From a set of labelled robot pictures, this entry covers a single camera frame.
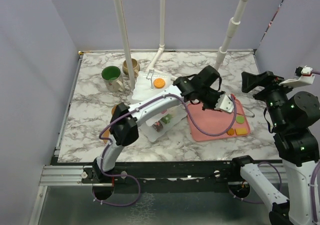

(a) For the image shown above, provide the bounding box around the wooden coaster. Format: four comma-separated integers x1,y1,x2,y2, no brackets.
101,130,110,144
111,104,118,116

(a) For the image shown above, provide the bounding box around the middle white pvc pole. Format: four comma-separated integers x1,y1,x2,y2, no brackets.
145,0,166,72

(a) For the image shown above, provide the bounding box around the wooden coaster far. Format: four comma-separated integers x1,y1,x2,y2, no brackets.
111,104,118,116

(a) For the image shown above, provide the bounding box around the wooden coaster near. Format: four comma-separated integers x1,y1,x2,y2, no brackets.
101,130,110,144

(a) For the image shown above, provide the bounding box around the left white pvc pole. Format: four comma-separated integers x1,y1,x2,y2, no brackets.
113,0,136,91

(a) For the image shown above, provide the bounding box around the green interior mug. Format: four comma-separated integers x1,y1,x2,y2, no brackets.
101,66,125,92

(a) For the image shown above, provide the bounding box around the yellow rectangular biscuit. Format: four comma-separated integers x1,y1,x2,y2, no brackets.
235,127,248,136

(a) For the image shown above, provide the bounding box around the green round biscuit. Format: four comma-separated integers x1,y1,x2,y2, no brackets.
236,115,245,124

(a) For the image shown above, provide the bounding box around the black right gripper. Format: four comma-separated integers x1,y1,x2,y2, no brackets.
241,68,300,129

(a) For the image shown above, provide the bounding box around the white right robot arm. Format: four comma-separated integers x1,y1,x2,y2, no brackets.
229,67,320,225

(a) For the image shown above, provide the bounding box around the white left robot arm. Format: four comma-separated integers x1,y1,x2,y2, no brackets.
93,65,235,183

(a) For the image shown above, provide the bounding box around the orange chip cookie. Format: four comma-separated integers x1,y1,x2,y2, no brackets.
226,128,235,136

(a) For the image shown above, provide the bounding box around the orange sandwich biscuit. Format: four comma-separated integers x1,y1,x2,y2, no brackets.
153,78,166,89

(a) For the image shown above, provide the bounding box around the green swiss roll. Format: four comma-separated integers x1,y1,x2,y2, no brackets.
161,116,172,124

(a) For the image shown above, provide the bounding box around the three tier white stand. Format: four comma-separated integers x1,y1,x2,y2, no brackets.
129,70,187,142

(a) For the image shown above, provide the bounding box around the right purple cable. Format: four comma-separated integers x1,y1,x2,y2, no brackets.
231,69,320,225

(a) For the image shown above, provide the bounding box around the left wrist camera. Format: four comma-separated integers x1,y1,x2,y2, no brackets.
215,93,235,114

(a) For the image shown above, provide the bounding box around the beige ceramic mug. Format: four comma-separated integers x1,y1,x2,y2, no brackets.
122,58,141,78

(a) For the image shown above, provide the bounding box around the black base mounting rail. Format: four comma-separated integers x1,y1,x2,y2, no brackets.
50,159,261,194

